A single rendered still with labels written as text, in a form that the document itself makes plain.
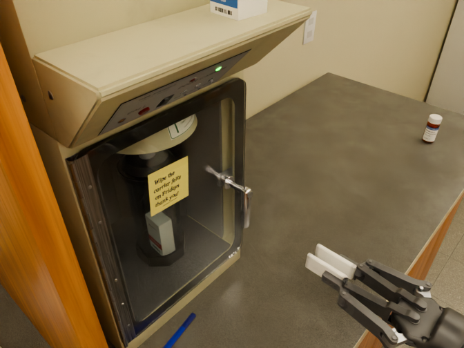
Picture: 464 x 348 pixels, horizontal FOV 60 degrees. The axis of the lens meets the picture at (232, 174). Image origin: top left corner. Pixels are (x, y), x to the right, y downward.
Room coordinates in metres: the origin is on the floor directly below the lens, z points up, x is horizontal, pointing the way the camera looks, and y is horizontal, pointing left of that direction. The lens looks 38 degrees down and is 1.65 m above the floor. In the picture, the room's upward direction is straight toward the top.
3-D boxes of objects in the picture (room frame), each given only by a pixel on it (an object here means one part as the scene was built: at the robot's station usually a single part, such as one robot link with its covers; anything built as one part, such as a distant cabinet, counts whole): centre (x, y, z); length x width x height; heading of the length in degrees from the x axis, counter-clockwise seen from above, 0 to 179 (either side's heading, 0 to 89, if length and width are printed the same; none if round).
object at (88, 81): (0.46, 0.04, 1.46); 0.32 x 0.11 x 0.10; 138
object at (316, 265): (0.41, -0.15, 1.15); 0.07 x 0.01 x 0.03; 48
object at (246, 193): (0.55, -0.01, 1.17); 0.05 x 0.03 x 0.10; 48
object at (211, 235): (0.49, 0.08, 1.19); 0.30 x 0.01 x 0.40; 138
